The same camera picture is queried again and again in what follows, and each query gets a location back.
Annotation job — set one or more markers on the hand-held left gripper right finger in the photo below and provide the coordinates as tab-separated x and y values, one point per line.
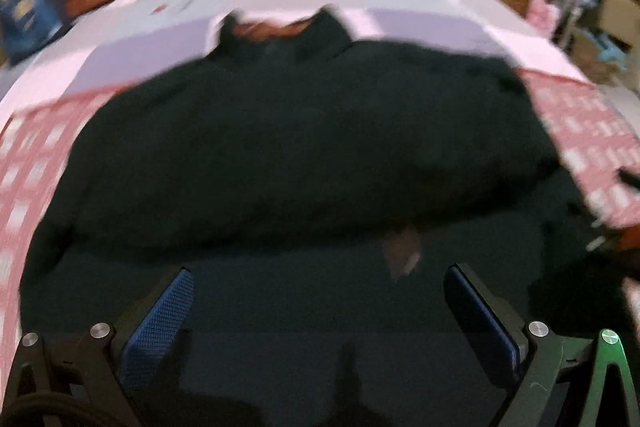
482	324

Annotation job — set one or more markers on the pink fluffy item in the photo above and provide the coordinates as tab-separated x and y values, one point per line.
542	14

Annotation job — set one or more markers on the cardboard box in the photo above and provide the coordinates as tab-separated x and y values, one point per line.
615	22

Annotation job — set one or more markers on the dark navy padded jacket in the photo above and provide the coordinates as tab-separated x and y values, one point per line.
300	147

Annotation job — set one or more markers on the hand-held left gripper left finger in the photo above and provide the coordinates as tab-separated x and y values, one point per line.
157	332

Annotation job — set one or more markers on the red patterned mat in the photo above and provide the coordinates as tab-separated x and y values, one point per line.
590	132

